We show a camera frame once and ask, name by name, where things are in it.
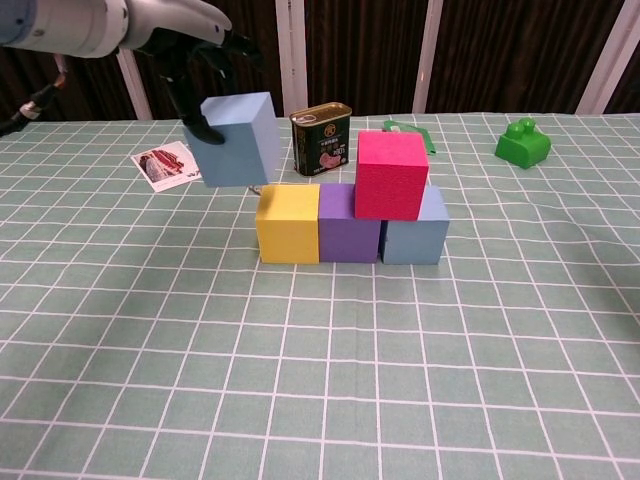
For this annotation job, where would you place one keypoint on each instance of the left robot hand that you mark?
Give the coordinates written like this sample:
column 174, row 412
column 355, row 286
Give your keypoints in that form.
column 170, row 20

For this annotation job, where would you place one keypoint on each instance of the light blue foam cube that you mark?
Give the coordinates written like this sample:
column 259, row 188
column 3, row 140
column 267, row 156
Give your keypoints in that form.
column 235, row 155
column 415, row 240

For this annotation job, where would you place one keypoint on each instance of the yellow foam cube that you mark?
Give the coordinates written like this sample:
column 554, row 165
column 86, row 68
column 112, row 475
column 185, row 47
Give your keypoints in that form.
column 287, row 230

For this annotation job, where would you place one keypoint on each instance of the pink foam cube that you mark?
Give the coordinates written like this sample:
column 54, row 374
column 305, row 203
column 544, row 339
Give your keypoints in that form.
column 390, row 180

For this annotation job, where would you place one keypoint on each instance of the purple foam cube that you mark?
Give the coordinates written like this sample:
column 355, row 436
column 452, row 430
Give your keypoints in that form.
column 347, row 240

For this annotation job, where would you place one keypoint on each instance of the white photo card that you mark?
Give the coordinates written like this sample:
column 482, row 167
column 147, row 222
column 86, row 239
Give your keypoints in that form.
column 165, row 167

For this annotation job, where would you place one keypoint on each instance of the dark green meat tin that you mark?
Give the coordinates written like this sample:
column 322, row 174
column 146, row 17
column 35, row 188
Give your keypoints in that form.
column 322, row 145

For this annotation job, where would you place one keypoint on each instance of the green snack packet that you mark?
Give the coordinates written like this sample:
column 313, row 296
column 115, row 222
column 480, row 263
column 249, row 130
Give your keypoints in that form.
column 431, row 145

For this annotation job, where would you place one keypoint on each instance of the green studded toy brick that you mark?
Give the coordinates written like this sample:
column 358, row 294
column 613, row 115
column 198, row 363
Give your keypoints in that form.
column 525, row 147

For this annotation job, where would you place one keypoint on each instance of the green checked tablecloth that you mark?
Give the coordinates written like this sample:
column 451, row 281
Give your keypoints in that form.
column 320, row 400

